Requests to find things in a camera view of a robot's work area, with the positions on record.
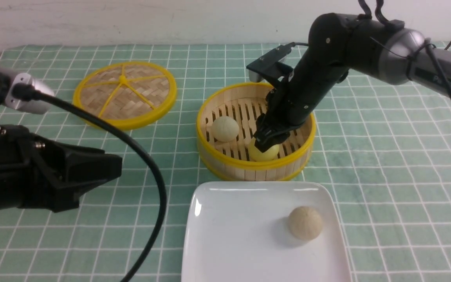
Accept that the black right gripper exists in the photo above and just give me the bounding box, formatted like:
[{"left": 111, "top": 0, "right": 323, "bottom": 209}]
[{"left": 254, "top": 47, "right": 349, "bottom": 152}]

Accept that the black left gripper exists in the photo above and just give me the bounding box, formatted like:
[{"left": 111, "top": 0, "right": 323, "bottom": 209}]
[{"left": 0, "top": 125, "right": 123, "bottom": 213}]

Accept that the yellow steamed bun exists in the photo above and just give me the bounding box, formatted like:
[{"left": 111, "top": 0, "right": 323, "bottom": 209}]
[{"left": 247, "top": 139, "right": 280, "bottom": 162}]

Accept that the white steamed bun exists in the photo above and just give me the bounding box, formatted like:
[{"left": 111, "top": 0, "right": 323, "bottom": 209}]
[
  {"left": 288, "top": 206, "right": 323, "bottom": 241},
  {"left": 211, "top": 116, "right": 239, "bottom": 142}
]

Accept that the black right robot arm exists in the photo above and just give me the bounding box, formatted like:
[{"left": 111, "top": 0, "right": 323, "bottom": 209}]
[{"left": 246, "top": 0, "right": 451, "bottom": 152}]

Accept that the white square plate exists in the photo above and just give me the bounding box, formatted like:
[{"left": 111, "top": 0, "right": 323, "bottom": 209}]
[{"left": 181, "top": 181, "right": 353, "bottom": 282}]

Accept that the yellow bamboo steamer basket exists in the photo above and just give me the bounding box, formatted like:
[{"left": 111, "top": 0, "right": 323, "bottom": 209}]
[{"left": 196, "top": 82, "right": 317, "bottom": 181}]

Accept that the yellow bamboo steamer lid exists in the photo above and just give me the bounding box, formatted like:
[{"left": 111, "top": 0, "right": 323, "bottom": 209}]
[{"left": 73, "top": 61, "right": 177, "bottom": 130}]

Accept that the green checkered tablecloth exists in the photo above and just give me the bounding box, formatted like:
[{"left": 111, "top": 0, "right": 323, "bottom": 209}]
[{"left": 0, "top": 43, "right": 451, "bottom": 282}]

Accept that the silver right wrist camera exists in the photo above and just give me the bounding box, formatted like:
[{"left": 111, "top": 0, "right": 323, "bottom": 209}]
[{"left": 246, "top": 42, "right": 296, "bottom": 88}]

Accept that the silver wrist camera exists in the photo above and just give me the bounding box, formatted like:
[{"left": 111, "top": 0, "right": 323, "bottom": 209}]
[
  {"left": 0, "top": 66, "right": 55, "bottom": 114},
  {"left": 246, "top": 42, "right": 296, "bottom": 88}
]

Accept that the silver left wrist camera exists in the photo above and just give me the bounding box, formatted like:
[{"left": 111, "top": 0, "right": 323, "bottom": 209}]
[{"left": 0, "top": 66, "right": 55, "bottom": 114}]

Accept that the black camera cable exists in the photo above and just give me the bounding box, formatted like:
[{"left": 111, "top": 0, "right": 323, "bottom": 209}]
[{"left": 12, "top": 83, "right": 168, "bottom": 282}]

